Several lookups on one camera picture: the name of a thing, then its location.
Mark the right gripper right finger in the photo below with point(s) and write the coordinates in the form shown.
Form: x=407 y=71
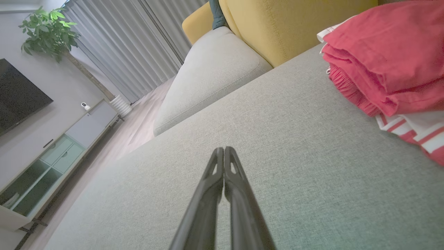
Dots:
x=246 y=218

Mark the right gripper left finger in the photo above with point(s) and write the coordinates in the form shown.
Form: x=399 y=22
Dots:
x=201 y=215

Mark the red shorts with white stripes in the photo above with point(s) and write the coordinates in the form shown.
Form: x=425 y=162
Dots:
x=416 y=135

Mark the red t-shirt with white band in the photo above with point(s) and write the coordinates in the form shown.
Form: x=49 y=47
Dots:
x=392 y=52

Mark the large grey sofa ottoman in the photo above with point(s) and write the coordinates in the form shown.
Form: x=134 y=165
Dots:
x=295 y=156

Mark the white ribbed plant pot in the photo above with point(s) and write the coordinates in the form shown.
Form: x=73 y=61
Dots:
x=121 y=106

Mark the grey TV cabinet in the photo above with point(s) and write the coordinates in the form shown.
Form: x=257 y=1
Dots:
x=69 y=152

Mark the grey pleated curtain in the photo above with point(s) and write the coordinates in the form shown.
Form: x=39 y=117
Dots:
x=131 y=45

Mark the yellow sofa back cushion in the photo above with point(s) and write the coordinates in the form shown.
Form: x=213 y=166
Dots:
x=199 y=26
x=298 y=24

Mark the teal throw pillow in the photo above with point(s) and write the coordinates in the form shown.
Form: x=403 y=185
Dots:
x=218 y=14

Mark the black flat television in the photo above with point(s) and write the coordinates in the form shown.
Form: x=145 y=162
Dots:
x=17 y=97

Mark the green potted tree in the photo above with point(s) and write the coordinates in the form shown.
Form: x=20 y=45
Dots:
x=48 y=31

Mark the small white security camera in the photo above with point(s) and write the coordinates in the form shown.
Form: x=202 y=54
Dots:
x=85 y=106

